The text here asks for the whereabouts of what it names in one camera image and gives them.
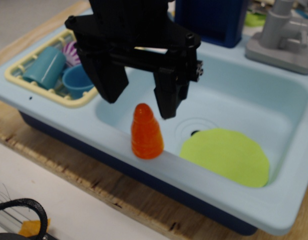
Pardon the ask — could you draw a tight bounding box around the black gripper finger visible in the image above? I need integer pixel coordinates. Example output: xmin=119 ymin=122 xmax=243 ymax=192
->
xmin=79 ymin=53 xmax=129 ymax=104
xmin=153 ymin=68 xmax=189 ymax=119

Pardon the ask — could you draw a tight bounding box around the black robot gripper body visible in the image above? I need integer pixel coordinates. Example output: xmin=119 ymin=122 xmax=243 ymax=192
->
xmin=65 ymin=0 xmax=203 ymax=83

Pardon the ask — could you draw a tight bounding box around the orange toy carrot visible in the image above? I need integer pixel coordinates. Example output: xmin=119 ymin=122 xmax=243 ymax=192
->
xmin=131 ymin=103 xmax=164 ymax=160

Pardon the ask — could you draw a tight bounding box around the lime green plate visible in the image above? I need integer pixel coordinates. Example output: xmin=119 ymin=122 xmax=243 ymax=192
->
xmin=180 ymin=128 xmax=270 ymax=188

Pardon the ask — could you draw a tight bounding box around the blue plastic cup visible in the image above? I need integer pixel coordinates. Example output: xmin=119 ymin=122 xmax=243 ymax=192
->
xmin=62 ymin=64 xmax=94 ymax=100

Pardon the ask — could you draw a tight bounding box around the purple white striped ball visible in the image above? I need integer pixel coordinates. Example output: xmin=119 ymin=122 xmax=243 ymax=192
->
xmin=62 ymin=41 xmax=81 ymax=67

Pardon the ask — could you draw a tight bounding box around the cream dish rack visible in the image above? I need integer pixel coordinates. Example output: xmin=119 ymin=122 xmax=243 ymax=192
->
xmin=5 ymin=29 xmax=98 ymax=108

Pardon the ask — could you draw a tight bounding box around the teal plastic cup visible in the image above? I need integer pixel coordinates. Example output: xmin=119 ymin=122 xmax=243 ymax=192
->
xmin=23 ymin=46 xmax=66 ymax=90

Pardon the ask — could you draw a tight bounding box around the dark blue box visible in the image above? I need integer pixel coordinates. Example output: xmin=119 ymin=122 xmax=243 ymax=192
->
xmin=174 ymin=0 xmax=249 ymax=48

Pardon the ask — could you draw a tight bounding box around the light blue toy sink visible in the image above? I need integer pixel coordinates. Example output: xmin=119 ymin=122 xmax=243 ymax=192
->
xmin=0 ymin=9 xmax=308 ymax=236

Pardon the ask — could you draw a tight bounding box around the wooden board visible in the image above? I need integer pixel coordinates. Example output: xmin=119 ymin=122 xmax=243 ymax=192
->
xmin=0 ymin=0 xmax=308 ymax=240

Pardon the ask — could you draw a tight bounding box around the green bowl in background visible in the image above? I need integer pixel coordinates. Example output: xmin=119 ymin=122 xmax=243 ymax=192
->
xmin=244 ymin=12 xmax=266 ymax=28

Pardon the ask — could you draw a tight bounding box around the grey toy faucet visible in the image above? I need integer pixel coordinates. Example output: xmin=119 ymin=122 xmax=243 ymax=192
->
xmin=245 ymin=0 xmax=308 ymax=75

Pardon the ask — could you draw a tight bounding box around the orange tape piece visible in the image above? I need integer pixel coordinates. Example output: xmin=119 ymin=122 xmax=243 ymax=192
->
xmin=18 ymin=220 xmax=41 ymax=237

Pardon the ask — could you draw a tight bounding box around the black braided cable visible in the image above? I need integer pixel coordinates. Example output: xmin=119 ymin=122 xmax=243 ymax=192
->
xmin=0 ymin=198 xmax=49 ymax=240

